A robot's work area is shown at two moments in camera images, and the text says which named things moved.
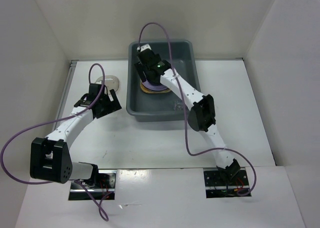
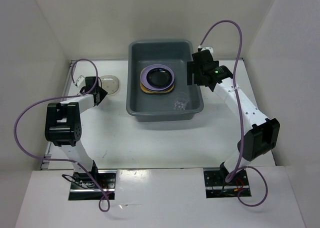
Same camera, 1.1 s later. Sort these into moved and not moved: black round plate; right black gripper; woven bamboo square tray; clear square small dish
Moved: right black gripper
Not moved: woven bamboo square tray; black round plate; clear square small dish
